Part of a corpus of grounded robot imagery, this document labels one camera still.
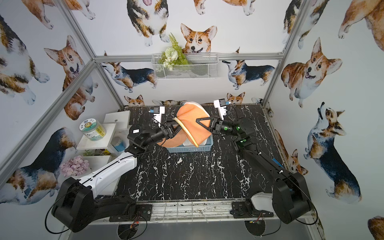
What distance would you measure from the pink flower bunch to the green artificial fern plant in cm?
61

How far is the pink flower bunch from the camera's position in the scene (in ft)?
2.07

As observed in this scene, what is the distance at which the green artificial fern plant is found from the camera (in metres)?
0.79
